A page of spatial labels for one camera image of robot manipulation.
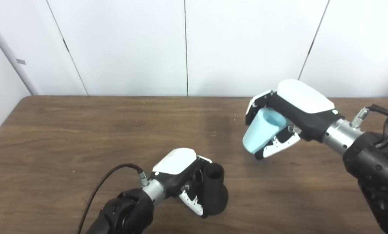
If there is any black funnel-shaped nozzle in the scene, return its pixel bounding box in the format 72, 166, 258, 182
199, 163, 229, 218

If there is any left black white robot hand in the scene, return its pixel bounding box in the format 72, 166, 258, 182
148, 148, 213, 218

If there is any light blue cylinder cup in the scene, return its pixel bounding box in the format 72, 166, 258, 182
242, 108, 288, 154

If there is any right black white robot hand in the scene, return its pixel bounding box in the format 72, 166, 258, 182
245, 79, 345, 160

